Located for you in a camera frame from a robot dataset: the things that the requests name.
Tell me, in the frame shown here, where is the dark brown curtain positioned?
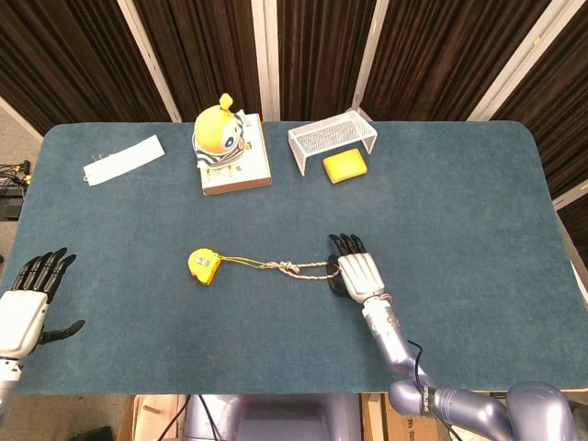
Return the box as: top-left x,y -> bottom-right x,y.
0,0 -> 588,258

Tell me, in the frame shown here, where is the purple robot torso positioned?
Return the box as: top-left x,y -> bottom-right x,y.
183,393 -> 364,441

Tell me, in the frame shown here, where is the yellow tape measure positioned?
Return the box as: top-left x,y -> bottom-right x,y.
187,246 -> 272,287

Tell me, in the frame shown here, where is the black cable bundle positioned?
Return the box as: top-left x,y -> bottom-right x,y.
0,158 -> 33,221

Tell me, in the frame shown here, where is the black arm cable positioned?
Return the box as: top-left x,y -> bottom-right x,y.
406,338 -> 460,441

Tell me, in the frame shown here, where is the yellow plush toy striped shirt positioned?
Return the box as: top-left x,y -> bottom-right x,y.
192,93 -> 245,170

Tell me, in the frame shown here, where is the white wire mesh rack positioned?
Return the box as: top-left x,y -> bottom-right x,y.
288,108 -> 379,177

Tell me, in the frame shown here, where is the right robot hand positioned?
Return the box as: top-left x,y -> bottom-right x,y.
326,232 -> 390,304

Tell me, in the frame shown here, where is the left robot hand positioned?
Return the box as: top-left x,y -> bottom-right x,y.
0,246 -> 86,364

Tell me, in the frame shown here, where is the white partition post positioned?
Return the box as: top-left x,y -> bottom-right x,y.
117,0 -> 183,123
351,0 -> 391,121
550,181 -> 588,210
468,0 -> 569,121
251,0 -> 281,122

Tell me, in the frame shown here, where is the yellow sponge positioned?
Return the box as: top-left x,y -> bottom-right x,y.
322,148 -> 369,186

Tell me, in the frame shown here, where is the blue table cloth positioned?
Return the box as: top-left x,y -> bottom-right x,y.
0,119 -> 571,396

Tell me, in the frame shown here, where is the brown cardboard carton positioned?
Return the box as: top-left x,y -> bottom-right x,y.
117,394 -> 189,441
360,393 -> 442,441

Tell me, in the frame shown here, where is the braided grey rope loop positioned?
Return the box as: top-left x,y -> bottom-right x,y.
260,259 -> 342,282

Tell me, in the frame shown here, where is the flat cardboard box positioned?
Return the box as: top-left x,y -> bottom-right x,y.
200,113 -> 273,198

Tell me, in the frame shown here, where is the white paper strip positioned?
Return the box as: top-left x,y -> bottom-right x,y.
82,134 -> 166,187

